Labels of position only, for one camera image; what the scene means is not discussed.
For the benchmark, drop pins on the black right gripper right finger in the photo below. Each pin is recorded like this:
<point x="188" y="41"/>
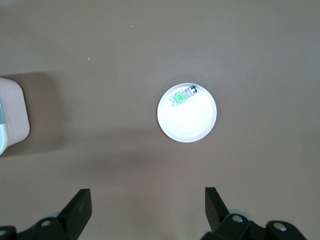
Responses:
<point x="215" y="212"/>

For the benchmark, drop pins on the green electrical switch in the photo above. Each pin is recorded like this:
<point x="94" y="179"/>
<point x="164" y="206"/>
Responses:
<point x="181" y="98"/>

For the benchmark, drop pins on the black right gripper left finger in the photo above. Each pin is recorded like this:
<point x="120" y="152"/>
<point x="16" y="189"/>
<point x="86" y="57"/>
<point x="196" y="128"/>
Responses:
<point x="77" y="212"/>

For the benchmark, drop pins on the brown table cover mat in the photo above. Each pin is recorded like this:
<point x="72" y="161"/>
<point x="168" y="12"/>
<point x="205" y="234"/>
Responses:
<point x="100" y="50"/>

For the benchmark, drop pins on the pink round plate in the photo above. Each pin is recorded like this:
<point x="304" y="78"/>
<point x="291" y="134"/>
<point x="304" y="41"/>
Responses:
<point x="187" y="122"/>

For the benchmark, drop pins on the white lidded storage box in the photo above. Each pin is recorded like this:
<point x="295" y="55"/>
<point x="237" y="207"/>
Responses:
<point x="15" y="115"/>

